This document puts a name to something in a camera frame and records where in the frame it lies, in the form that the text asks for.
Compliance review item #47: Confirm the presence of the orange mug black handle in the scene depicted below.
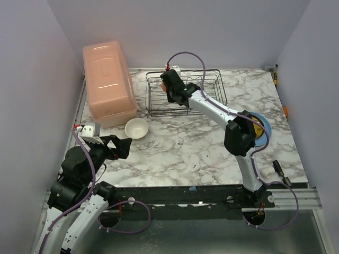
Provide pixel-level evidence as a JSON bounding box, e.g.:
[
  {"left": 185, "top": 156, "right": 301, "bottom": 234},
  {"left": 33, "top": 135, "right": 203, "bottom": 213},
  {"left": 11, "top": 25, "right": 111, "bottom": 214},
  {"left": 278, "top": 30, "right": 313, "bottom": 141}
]
[{"left": 161, "top": 82, "right": 166, "bottom": 92}]

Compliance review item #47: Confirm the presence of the white ceramic bowl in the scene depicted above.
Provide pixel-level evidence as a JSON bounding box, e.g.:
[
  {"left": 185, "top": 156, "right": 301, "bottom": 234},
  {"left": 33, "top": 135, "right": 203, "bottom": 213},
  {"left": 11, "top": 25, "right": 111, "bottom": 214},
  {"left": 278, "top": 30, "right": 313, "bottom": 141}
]
[{"left": 124, "top": 118, "right": 149, "bottom": 139}]

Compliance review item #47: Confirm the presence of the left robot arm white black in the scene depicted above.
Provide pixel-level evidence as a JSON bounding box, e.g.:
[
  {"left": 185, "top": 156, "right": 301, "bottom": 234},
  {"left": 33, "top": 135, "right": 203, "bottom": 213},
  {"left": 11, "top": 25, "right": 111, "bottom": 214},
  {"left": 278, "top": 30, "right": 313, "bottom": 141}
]
[{"left": 34, "top": 135, "right": 132, "bottom": 253}]

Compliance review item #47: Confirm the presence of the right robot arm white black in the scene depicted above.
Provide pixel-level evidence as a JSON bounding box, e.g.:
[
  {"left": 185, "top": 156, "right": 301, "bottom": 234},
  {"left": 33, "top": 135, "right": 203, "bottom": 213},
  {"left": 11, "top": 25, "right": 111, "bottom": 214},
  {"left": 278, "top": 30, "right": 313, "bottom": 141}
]
[{"left": 160, "top": 69, "right": 266, "bottom": 203}]

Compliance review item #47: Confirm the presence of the pink plastic storage box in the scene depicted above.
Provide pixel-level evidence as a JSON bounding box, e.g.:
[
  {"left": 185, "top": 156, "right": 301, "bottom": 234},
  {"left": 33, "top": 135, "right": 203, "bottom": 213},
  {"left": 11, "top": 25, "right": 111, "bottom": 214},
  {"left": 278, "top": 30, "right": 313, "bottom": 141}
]
[{"left": 83, "top": 41, "right": 137, "bottom": 129}]

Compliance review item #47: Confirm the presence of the yellow patterned plate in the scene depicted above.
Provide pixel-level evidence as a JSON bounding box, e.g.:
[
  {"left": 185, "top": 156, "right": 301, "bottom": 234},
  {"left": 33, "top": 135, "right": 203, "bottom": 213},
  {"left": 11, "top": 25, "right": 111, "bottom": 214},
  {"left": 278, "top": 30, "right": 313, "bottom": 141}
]
[{"left": 252, "top": 115, "right": 264, "bottom": 139}]

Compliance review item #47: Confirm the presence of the blue plate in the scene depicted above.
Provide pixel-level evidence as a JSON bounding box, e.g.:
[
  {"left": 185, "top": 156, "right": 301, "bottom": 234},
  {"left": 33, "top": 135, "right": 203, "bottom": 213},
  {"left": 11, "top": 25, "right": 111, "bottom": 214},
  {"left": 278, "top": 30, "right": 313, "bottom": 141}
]
[{"left": 251, "top": 112, "right": 272, "bottom": 148}]

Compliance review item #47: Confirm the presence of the yellow tool at corner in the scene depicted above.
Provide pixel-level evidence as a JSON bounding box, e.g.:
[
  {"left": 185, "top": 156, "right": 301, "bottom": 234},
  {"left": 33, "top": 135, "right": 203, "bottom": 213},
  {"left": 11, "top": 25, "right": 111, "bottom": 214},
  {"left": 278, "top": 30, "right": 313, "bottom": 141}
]
[{"left": 273, "top": 71, "right": 278, "bottom": 86}]

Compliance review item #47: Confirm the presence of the white plastic fitting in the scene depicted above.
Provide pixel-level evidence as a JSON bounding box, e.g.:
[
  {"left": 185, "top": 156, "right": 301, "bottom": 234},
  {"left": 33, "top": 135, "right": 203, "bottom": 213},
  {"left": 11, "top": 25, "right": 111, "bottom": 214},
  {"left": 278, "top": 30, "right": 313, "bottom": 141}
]
[{"left": 261, "top": 167, "right": 275, "bottom": 178}]

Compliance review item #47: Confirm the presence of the black metal connector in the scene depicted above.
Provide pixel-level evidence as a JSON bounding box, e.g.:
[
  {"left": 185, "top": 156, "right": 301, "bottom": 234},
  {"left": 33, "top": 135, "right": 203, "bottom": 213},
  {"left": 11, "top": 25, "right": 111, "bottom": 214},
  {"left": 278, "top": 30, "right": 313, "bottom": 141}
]
[{"left": 272, "top": 160, "right": 292, "bottom": 187}]

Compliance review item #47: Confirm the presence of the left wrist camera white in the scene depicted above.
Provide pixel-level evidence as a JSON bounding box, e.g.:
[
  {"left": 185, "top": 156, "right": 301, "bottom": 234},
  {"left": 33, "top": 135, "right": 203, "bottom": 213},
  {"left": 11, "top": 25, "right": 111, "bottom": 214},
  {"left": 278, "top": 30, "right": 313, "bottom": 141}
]
[{"left": 75, "top": 123, "right": 103, "bottom": 144}]

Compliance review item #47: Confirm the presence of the black wire dish rack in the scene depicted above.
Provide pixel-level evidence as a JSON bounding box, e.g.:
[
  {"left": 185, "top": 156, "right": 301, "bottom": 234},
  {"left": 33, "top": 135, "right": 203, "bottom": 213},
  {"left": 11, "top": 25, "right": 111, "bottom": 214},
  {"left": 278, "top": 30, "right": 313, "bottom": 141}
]
[{"left": 145, "top": 69, "right": 228, "bottom": 117}]

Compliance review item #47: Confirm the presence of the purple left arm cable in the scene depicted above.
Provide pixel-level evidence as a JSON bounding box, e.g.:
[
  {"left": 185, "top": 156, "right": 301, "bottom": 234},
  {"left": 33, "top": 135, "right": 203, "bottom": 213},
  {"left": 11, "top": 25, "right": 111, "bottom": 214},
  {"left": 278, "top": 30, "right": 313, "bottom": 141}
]
[{"left": 39, "top": 129, "right": 151, "bottom": 254}]

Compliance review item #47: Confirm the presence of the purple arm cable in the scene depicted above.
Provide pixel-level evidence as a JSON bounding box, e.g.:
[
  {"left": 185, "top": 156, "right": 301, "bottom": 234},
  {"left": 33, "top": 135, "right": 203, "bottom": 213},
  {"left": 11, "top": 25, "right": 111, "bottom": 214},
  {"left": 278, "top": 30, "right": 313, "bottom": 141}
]
[
  {"left": 166, "top": 51, "right": 300, "bottom": 231},
  {"left": 39, "top": 129, "right": 151, "bottom": 254}
]

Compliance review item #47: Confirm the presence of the orange clamp on wall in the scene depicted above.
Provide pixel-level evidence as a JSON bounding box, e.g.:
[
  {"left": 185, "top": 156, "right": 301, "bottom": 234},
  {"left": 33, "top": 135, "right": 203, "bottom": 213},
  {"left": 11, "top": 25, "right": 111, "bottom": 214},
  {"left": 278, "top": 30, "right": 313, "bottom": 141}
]
[{"left": 283, "top": 106, "right": 288, "bottom": 118}]

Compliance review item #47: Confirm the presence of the black mounting rail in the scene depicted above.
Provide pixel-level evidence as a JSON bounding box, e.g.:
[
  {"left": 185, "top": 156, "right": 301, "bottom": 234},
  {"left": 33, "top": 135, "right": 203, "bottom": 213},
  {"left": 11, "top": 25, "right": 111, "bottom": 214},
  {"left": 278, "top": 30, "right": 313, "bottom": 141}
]
[{"left": 101, "top": 185, "right": 275, "bottom": 221}]

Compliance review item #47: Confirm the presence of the aluminium frame rail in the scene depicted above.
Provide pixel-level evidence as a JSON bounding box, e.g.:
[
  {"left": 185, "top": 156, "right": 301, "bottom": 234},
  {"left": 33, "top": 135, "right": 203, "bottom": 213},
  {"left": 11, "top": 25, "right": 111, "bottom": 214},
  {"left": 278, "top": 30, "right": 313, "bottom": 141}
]
[{"left": 268, "top": 188, "right": 322, "bottom": 210}]

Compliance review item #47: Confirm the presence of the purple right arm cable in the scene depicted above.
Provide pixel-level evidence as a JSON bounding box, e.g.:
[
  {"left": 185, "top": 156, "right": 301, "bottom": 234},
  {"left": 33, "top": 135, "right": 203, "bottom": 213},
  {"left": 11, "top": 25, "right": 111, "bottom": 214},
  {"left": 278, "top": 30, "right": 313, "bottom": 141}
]
[{"left": 166, "top": 51, "right": 300, "bottom": 231}]

